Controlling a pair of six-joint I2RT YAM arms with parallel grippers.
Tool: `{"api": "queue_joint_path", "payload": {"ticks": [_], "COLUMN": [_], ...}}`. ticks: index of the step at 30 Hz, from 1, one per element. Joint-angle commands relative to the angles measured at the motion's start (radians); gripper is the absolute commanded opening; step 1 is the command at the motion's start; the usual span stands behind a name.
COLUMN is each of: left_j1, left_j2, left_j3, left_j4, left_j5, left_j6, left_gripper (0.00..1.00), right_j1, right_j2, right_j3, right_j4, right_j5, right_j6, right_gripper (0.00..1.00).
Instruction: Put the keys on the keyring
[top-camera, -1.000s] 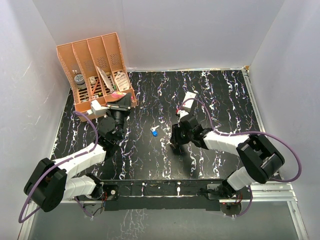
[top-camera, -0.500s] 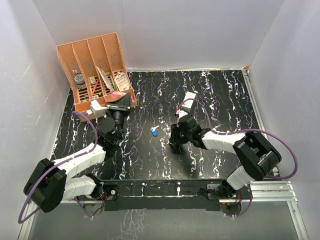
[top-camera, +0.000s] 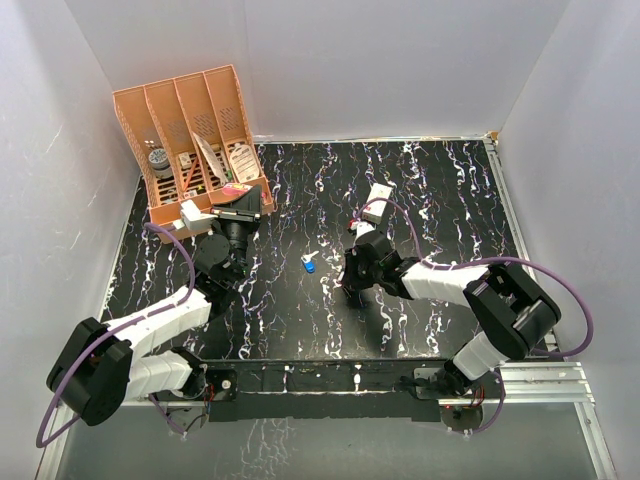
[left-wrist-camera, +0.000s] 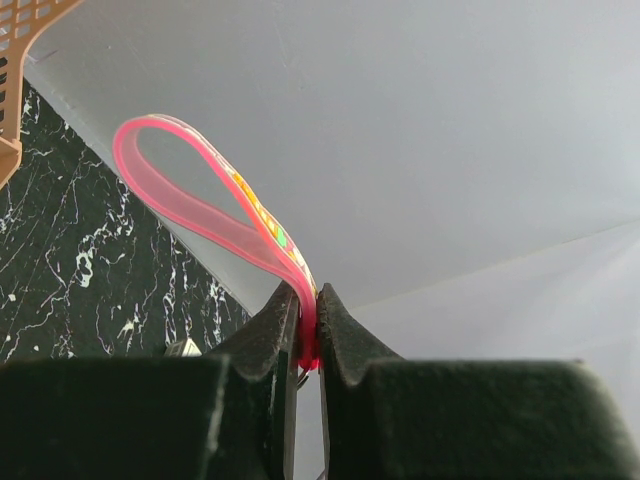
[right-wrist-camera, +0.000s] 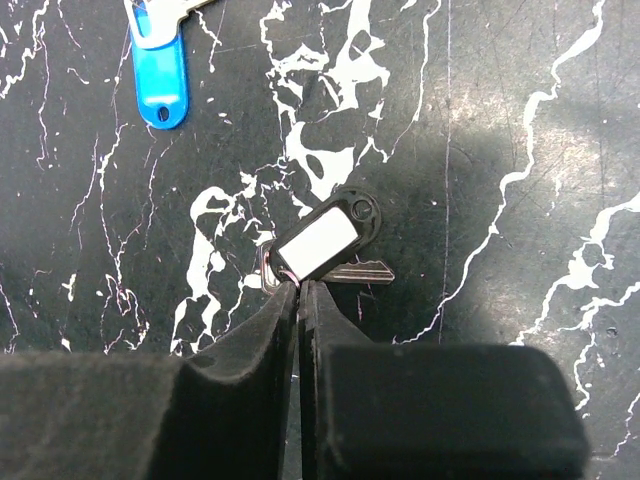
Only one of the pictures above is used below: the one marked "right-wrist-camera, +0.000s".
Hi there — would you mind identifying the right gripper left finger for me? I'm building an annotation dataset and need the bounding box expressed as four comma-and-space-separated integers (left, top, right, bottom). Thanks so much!
1, 283, 297, 479

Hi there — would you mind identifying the key with black tag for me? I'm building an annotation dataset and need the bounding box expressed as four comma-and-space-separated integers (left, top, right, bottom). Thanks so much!
259, 186, 395, 294

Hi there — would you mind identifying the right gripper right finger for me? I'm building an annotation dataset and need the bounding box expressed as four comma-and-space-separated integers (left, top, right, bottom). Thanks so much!
299, 281, 590, 479

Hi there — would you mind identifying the key with blue tag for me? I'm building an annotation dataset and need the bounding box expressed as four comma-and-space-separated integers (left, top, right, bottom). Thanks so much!
123, 0, 209, 130

